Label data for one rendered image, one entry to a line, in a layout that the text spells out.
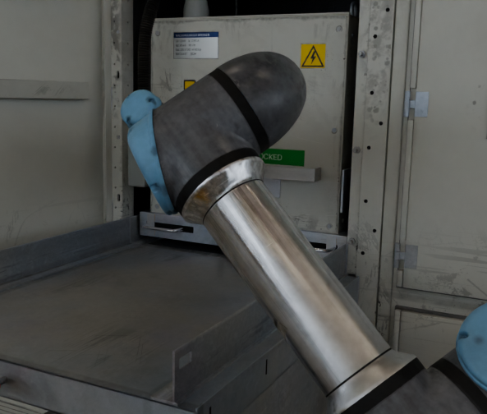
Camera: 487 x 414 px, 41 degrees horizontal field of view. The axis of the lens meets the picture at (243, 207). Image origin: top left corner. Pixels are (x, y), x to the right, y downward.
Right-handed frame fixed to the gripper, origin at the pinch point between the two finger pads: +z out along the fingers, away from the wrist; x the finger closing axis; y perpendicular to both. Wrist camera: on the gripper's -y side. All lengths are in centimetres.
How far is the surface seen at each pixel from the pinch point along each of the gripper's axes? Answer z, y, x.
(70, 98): -17.1, -30.8, 10.8
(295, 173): -0.2, 21.0, 3.2
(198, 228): 9.8, -4.5, -8.7
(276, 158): 2.0, 14.8, 7.4
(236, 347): -36, 33, -39
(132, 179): -4.6, -16.5, -2.9
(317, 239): 9.3, 25.7, -8.1
